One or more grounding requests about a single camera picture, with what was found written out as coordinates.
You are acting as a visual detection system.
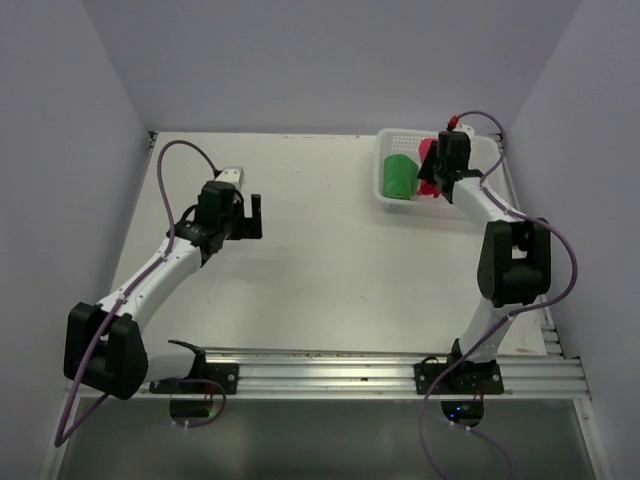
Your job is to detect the pink towel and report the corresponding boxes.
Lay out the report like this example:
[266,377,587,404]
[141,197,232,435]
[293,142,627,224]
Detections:
[417,138,440,198]

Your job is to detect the green towel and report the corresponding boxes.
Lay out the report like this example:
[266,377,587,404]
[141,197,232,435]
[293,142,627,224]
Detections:
[382,154,419,200]

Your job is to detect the clear plastic tray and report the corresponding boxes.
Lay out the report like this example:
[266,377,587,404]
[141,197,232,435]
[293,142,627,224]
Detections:
[373,128,502,220]

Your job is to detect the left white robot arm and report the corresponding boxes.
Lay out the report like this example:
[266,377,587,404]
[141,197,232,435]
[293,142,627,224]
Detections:
[63,180,263,400]

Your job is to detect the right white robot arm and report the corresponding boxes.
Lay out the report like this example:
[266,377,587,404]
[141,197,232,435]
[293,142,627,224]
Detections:
[414,130,551,395]

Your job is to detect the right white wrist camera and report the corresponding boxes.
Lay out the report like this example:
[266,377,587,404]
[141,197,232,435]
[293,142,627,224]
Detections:
[453,121,476,138]

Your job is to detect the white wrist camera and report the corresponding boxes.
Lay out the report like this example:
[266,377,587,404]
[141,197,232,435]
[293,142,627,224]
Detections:
[215,166,245,190]
[453,121,476,138]

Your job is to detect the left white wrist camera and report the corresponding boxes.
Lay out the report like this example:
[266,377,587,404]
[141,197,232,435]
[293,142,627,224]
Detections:
[215,166,245,190]

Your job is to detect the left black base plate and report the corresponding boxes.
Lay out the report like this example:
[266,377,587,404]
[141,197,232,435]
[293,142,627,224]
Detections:
[149,363,240,395]

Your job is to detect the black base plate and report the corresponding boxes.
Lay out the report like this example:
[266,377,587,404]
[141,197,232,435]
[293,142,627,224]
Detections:
[149,363,240,395]
[413,361,505,395]

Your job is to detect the aluminium mounting rail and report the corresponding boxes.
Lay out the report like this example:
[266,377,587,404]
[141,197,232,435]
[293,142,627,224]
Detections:
[144,349,593,401]

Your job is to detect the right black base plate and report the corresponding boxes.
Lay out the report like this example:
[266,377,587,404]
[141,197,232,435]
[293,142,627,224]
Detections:
[413,361,505,395]

